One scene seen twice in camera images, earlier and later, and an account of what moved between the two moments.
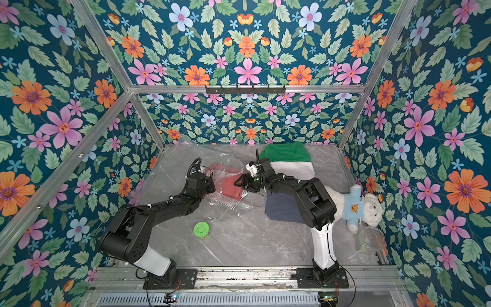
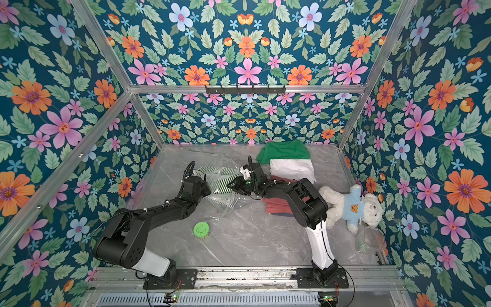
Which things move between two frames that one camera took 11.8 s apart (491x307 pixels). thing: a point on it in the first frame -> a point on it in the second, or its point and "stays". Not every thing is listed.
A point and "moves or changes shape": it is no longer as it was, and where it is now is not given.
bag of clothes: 227,169 moves or changes shape
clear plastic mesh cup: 369,240 stays
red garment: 225,178 -> 280,204
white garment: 301,170 stays
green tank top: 290,151 stays
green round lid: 201,229 stays
